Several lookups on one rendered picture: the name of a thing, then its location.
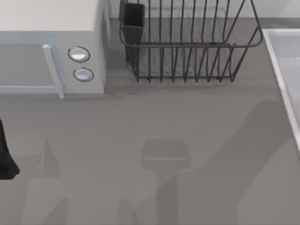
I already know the small round microwave knob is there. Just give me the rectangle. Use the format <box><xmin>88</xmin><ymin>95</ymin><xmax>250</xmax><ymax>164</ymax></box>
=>
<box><xmin>73</xmin><ymin>67</ymin><xmax>95</xmax><ymax>83</ymax></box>

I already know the black utensil holder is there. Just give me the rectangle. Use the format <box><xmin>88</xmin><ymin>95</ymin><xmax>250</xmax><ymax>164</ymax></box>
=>
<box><xmin>119</xmin><ymin>0</ymin><xmax>146</xmax><ymax>63</ymax></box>

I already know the pale microwave oven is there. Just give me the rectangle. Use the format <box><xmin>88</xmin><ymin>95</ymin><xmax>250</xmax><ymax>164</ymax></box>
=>
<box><xmin>0</xmin><ymin>0</ymin><xmax>111</xmax><ymax>99</ymax></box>

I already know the dark wire dish rack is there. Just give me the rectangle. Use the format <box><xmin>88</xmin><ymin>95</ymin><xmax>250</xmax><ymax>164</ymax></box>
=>
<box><xmin>118</xmin><ymin>0</ymin><xmax>263</xmax><ymax>83</ymax></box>

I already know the microwave glass door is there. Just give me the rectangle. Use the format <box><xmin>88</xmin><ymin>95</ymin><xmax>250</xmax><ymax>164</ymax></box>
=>
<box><xmin>0</xmin><ymin>32</ymin><xmax>65</xmax><ymax>98</ymax></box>

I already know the microwave door handle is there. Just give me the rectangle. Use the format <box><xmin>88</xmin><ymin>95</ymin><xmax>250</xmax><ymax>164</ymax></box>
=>
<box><xmin>41</xmin><ymin>44</ymin><xmax>65</xmax><ymax>99</ymax></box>

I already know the large round microwave knob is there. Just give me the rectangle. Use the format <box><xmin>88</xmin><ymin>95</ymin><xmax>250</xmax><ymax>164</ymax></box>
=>
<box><xmin>67</xmin><ymin>45</ymin><xmax>91</xmax><ymax>63</ymax></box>

